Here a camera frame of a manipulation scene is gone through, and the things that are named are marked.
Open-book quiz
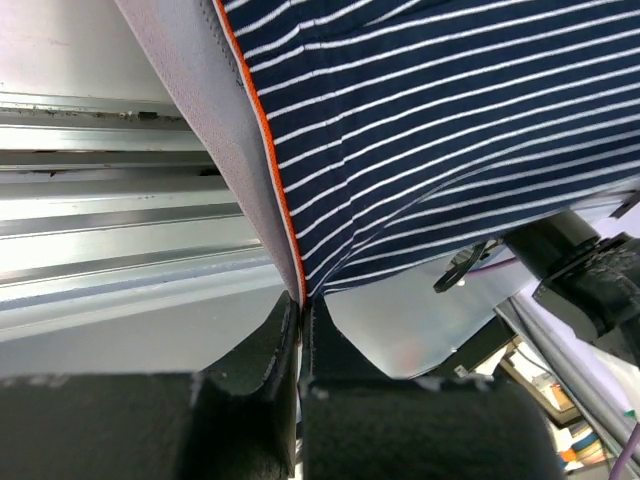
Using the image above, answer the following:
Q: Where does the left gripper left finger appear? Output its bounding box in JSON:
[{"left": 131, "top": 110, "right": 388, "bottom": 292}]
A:
[{"left": 1, "top": 295, "right": 299, "bottom": 479}]

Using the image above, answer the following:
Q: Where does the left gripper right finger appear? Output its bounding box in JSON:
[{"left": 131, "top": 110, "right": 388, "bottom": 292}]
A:
[{"left": 299, "top": 299, "right": 564, "bottom": 479}]

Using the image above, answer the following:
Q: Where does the navy striped underwear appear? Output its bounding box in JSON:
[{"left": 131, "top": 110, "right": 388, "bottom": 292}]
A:
[{"left": 118, "top": 1, "right": 639, "bottom": 302}]

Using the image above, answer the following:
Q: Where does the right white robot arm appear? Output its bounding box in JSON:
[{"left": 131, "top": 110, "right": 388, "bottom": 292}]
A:
[{"left": 501, "top": 210, "right": 639, "bottom": 365}]

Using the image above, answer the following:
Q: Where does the aluminium rail frame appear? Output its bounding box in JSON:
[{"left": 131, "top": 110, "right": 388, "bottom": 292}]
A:
[{"left": 1, "top": 92, "right": 282, "bottom": 341}]

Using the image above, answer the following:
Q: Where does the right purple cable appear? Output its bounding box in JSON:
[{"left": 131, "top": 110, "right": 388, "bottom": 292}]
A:
[{"left": 469, "top": 257, "right": 640, "bottom": 480}]

